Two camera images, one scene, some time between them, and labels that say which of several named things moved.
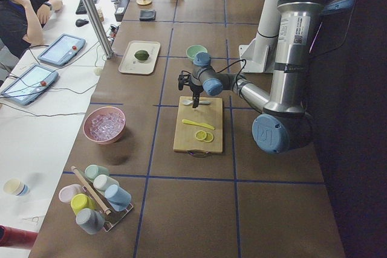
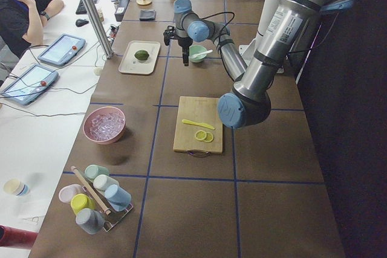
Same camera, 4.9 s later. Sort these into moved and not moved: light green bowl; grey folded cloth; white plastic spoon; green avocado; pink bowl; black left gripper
Moved: black left gripper; white plastic spoon
Not moved: pink bowl; light green bowl; grey folded cloth; green avocado
